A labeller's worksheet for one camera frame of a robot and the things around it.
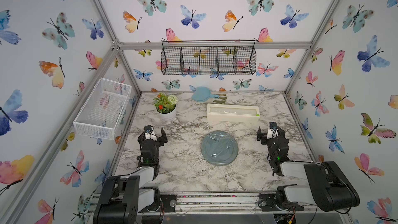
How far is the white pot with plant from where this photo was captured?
95cm

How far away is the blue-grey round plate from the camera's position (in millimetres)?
883

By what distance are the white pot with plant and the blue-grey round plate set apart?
261 mm
